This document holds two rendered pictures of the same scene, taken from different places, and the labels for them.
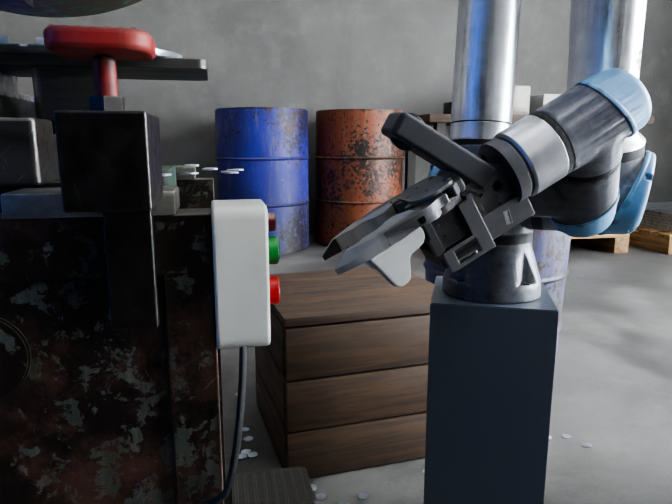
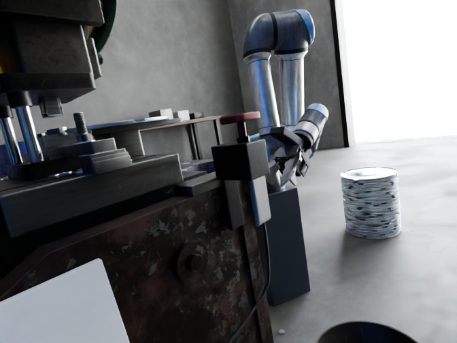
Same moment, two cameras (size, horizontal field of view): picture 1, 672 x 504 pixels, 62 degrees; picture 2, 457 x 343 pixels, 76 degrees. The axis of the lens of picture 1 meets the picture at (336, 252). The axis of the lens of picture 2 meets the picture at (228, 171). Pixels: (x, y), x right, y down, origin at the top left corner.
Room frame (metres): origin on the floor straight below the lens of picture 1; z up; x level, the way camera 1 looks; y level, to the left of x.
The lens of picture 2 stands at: (-0.03, 0.52, 0.75)
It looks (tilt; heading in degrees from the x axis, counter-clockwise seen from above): 10 degrees down; 327
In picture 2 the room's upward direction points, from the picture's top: 10 degrees counter-clockwise
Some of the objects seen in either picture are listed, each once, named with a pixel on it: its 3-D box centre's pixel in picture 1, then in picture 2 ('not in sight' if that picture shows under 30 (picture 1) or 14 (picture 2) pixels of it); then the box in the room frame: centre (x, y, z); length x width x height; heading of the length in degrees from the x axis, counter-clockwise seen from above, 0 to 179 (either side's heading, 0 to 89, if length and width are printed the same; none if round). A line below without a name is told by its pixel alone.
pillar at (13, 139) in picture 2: not in sight; (8, 132); (0.77, 0.54, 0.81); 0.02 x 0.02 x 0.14
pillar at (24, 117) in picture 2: not in sight; (26, 124); (0.61, 0.50, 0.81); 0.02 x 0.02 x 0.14
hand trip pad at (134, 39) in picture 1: (106, 87); (242, 133); (0.43, 0.17, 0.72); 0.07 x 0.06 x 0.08; 102
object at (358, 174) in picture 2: not in sight; (367, 173); (0.88, -1.01, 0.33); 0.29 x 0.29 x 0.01
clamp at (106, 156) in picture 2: not in sight; (87, 141); (0.54, 0.43, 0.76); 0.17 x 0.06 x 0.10; 12
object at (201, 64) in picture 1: (109, 114); (133, 150); (0.74, 0.29, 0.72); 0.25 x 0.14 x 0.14; 102
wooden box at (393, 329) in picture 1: (350, 357); not in sight; (1.27, -0.03, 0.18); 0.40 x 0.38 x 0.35; 108
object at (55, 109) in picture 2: not in sight; (51, 107); (0.70, 0.45, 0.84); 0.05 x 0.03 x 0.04; 12
